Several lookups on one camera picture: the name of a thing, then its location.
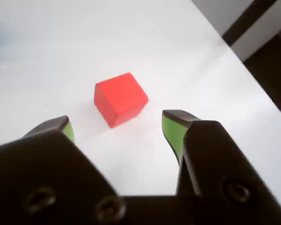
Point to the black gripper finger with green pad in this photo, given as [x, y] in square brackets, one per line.
[220, 168]
[37, 168]

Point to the red cube block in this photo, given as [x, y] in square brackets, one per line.
[119, 98]

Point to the dark brown furniture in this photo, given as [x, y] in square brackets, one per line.
[271, 70]

